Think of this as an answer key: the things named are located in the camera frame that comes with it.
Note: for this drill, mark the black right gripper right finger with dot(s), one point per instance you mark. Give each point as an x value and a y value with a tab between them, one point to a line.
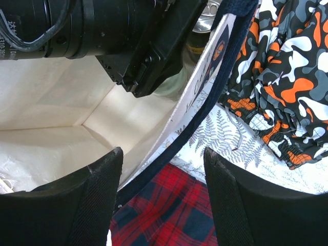
249	210

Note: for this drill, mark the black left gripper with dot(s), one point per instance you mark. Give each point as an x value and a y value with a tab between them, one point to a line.
138	43

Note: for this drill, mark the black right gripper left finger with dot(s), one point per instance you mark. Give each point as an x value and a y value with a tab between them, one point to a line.
74	210

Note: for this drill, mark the beige canvas tote bag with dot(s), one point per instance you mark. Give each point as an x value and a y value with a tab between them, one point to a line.
60	114

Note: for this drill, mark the silver top can right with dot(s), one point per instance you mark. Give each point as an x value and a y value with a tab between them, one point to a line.
201	32

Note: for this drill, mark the red plaid skirt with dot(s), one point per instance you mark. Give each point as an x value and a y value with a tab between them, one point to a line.
172	209

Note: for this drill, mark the floral tablecloth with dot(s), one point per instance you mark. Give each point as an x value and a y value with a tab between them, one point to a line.
234	141

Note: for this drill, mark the orange black patterned garment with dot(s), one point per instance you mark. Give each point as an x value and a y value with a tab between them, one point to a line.
278	85

